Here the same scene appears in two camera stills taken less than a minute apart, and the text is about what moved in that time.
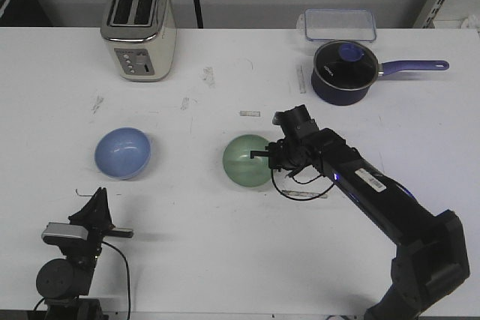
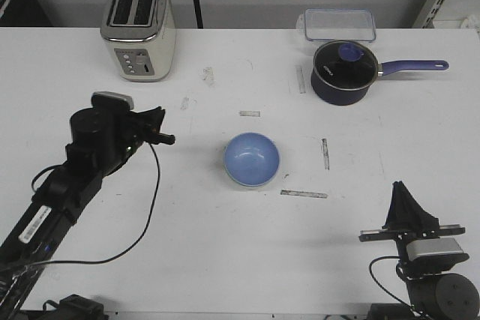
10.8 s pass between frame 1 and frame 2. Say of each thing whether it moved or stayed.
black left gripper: moved
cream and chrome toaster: stayed
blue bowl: moved
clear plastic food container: stayed
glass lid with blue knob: stayed
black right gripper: moved
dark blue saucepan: stayed
